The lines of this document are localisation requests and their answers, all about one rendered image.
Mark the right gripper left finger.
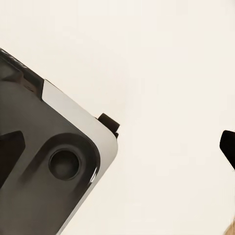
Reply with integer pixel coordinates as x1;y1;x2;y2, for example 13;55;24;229
0;130;25;188

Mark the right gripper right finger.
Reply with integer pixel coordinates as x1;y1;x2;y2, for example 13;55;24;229
219;130;235;170

